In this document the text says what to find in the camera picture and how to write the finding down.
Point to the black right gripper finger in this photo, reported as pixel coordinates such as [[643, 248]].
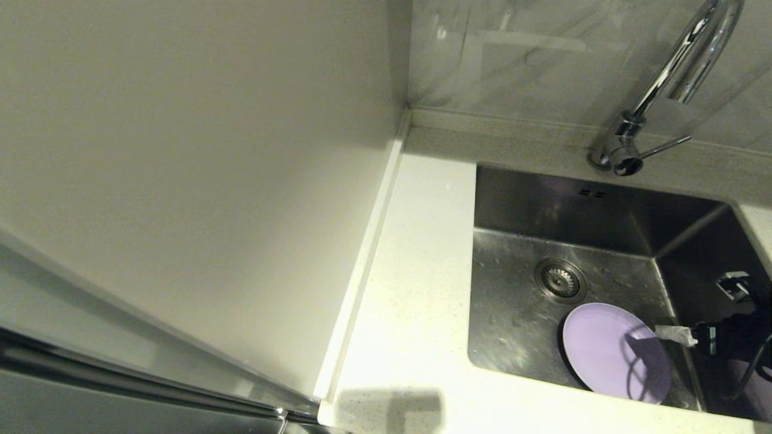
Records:
[[684, 335], [737, 284]]

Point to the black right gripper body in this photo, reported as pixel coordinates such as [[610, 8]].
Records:
[[745, 337]]

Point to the purple plate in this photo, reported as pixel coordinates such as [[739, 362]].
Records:
[[597, 349]]

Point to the stainless steel sink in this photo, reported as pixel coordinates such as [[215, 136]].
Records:
[[518, 337]]

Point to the round metal drain strainer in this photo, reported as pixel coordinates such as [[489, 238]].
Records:
[[561, 281]]

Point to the chrome gooseneck faucet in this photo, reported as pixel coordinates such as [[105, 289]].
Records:
[[624, 150]]

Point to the tall white cabinet panel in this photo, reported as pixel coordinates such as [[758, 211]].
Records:
[[181, 150]]

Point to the stainless steel appliance door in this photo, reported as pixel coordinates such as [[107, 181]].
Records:
[[60, 416]]

